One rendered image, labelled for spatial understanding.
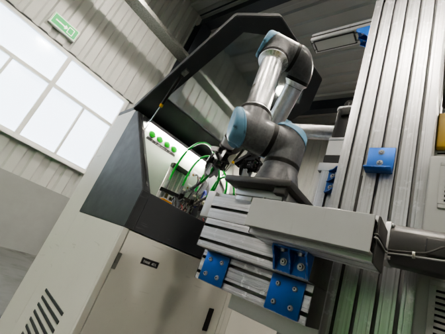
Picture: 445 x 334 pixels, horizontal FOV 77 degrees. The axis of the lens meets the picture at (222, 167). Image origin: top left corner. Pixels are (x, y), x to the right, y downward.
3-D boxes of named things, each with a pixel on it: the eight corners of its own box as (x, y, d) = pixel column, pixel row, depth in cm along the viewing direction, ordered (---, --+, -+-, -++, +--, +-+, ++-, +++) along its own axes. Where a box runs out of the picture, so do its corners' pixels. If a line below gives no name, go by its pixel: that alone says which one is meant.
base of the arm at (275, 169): (304, 205, 87) (311, 177, 90) (285, 184, 77) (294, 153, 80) (263, 199, 97) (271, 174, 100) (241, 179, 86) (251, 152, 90)
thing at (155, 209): (132, 230, 108) (150, 193, 113) (128, 228, 111) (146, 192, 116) (233, 272, 144) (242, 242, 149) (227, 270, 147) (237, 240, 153)
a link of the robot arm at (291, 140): (306, 167, 85) (317, 130, 90) (267, 150, 84) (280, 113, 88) (289, 177, 96) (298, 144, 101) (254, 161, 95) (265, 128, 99)
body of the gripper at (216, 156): (211, 168, 137) (223, 149, 132) (207, 159, 144) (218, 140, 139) (224, 172, 141) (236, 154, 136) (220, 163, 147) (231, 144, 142)
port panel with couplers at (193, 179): (179, 207, 182) (197, 166, 193) (176, 206, 185) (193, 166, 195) (193, 214, 190) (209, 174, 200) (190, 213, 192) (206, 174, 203)
